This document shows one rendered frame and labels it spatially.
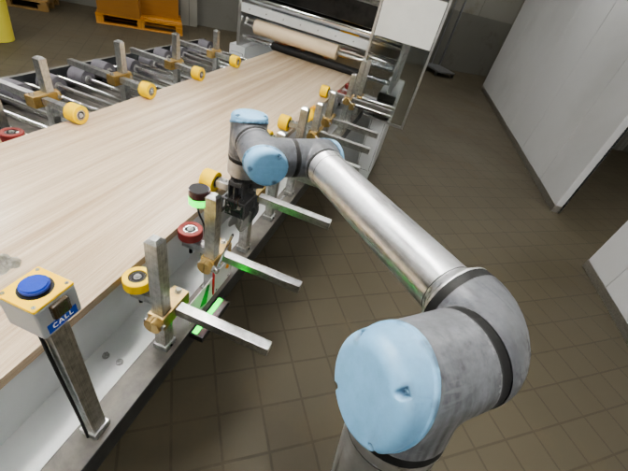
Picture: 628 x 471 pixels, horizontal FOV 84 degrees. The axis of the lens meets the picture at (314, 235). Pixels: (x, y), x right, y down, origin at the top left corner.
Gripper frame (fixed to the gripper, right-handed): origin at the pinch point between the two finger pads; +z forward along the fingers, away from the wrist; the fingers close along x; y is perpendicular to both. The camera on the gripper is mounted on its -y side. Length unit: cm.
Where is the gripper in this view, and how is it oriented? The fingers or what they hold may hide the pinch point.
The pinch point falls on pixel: (241, 226)
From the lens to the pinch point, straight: 110.0
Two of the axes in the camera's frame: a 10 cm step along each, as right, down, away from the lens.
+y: -3.2, 5.5, -7.7
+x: 9.2, 3.6, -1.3
